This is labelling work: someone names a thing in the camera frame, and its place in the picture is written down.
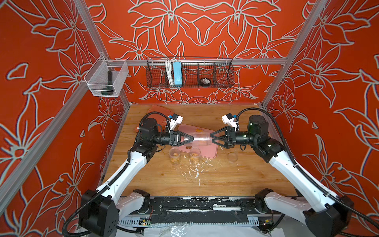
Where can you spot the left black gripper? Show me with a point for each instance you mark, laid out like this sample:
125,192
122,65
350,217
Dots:
173,141

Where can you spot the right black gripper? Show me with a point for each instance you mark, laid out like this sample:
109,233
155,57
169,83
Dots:
230,139

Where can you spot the clear cookie jar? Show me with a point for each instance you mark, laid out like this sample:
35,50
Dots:
195,155
174,155
201,140

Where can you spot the clear jar lid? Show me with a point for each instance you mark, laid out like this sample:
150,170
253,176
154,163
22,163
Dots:
232,157

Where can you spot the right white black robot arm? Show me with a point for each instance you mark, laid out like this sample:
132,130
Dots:
324,212

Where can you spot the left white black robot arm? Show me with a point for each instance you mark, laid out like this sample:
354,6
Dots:
101,209

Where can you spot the pink plastic tray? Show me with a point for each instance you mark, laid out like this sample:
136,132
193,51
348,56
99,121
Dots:
209,152

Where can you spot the orange plastic tool case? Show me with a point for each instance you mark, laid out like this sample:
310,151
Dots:
160,119

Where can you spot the light blue box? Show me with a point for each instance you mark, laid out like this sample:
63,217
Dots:
177,71

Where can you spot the dark green flashlight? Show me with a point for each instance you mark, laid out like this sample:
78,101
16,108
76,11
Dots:
108,89

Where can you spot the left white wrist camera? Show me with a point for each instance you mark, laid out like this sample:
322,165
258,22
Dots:
175,120

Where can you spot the black wire wall basket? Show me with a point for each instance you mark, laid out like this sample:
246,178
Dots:
159,72

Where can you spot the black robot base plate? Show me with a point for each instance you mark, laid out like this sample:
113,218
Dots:
228,211

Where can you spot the clear plastic wall bin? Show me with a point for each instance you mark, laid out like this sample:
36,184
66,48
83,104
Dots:
97,76

